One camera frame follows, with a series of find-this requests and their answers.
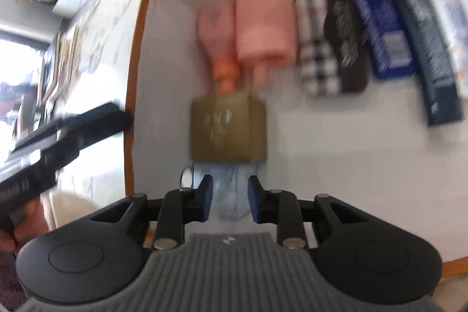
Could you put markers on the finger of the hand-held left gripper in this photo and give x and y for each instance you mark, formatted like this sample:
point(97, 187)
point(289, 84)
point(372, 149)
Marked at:
point(91, 123)

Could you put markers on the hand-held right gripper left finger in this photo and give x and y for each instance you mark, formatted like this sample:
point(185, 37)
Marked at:
point(206, 197)

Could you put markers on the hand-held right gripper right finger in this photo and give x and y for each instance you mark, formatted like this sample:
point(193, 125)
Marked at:
point(255, 200)

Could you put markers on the clear glass perfume bottle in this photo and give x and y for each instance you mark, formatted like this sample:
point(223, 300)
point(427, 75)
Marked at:
point(226, 187)

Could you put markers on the gold cardboard box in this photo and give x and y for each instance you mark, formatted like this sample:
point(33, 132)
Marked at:
point(228, 125)

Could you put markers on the orange cardboard box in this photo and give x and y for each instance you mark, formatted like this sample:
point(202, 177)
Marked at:
point(347, 151)

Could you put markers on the plaid patterned box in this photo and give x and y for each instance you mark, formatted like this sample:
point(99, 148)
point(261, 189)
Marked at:
point(316, 49)

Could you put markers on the dark brown box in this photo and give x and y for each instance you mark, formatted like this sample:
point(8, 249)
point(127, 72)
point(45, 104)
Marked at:
point(345, 41)

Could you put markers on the navy blue box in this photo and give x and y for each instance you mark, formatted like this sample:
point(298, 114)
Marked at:
point(384, 30)

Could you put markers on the dark grey slim box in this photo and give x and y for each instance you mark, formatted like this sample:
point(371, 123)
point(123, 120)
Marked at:
point(427, 52)

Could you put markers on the white tube with blue print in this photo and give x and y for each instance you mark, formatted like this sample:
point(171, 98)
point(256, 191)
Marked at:
point(451, 30)

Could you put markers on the person's left hand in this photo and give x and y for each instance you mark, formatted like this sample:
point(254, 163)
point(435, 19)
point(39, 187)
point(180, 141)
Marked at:
point(25, 224)

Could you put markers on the beige cloth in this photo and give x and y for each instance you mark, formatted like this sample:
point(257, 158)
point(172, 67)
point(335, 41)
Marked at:
point(67, 211)

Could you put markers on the window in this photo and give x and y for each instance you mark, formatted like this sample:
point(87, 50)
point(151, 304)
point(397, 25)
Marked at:
point(18, 78)

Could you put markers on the small pink bottle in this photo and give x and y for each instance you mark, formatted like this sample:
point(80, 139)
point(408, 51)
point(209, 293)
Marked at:
point(217, 38)

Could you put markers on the large pink bottle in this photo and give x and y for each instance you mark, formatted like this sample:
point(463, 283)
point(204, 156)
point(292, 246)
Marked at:
point(265, 23)

